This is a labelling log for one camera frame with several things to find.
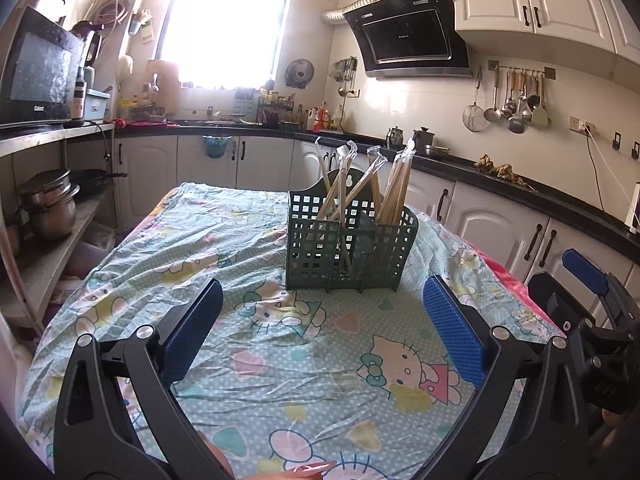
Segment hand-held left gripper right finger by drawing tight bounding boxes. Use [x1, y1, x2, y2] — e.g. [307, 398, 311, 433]
[422, 275, 592, 480]

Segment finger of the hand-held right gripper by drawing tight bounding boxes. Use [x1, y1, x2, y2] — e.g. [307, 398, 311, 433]
[561, 248, 637, 312]
[527, 270, 587, 337]

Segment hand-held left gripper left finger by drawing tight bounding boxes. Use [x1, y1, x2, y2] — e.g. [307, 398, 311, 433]
[52, 277, 236, 480]

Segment green utensil basket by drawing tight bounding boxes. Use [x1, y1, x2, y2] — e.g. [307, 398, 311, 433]
[286, 169, 420, 294]

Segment pile of chopsticks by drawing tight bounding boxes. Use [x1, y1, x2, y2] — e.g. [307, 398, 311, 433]
[313, 132, 417, 282]

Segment person's right hand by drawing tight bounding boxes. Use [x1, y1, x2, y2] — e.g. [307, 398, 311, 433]
[597, 407, 638, 458]

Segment pink towel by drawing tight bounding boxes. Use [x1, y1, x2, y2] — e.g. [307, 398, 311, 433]
[466, 239, 557, 332]

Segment black countertop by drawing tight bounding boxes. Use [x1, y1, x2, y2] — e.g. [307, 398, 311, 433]
[115, 119, 640, 249]

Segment cartoon printed tablecloth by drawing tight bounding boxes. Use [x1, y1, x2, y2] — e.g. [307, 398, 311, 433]
[17, 182, 562, 480]

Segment dried roots pile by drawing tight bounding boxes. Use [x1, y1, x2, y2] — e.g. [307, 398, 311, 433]
[473, 153, 527, 187]

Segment pale green spatula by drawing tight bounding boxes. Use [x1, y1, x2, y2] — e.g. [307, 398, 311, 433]
[530, 77, 551, 127]

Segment large steel ladle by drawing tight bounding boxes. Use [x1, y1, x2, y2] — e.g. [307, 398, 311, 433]
[507, 72, 526, 135]

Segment black frying pan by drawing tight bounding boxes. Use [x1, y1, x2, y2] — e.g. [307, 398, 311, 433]
[74, 168, 129, 199]

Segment blue hanging basket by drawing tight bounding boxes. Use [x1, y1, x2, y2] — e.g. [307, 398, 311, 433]
[202, 134, 232, 160]

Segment orange cloth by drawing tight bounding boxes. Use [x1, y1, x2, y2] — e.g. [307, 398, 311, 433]
[202, 441, 339, 480]

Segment stacked steel pots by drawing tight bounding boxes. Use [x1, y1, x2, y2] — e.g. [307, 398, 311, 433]
[17, 168, 81, 241]

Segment metal shelf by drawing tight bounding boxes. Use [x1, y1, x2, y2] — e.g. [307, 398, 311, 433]
[0, 122, 119, 332]

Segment blue plastic box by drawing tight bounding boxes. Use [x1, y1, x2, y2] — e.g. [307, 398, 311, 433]
[84, 88, 112, 122]

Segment dark bottle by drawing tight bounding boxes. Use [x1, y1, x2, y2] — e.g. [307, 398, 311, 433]
[71, 67, 87, 121]

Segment white upper cabinet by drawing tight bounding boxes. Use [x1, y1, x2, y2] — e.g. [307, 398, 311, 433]
[449, 0, 640, 79]

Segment black range hood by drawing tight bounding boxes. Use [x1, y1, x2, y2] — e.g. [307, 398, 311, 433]
[343, 0, 474, 80]

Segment black microwave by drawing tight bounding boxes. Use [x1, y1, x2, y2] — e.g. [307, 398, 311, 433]
[0, 5, 87, 129]

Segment window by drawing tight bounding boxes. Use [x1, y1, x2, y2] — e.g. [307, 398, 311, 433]
[154, 0, 294, 89]

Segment white cable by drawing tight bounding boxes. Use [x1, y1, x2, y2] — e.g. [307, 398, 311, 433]
[584, 127, 632, 222]

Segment wire mesh strainer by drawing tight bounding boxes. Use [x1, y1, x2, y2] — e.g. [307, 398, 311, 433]
[461, 67, 486, 134]

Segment utensil rail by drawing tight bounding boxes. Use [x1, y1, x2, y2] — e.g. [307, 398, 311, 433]
[488, 59, 557, 81]

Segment wall fan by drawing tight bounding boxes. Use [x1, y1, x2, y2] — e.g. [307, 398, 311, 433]
[284, 58, 316, 90]

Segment white wall holder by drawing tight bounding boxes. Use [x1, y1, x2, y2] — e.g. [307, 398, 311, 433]
[128, 9, 154, 36]

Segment coiled hose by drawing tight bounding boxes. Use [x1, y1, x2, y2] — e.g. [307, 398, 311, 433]
[97, 0, 131, 26]

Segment silver duct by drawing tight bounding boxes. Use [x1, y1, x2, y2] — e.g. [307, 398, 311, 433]
[321, 0, 381, 26]

